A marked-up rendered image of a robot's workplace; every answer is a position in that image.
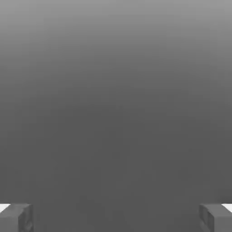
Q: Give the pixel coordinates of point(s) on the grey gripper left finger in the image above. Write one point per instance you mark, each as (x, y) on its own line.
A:
(16, 218)

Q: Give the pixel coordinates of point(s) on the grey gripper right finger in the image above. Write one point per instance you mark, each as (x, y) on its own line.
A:
(215, 218)

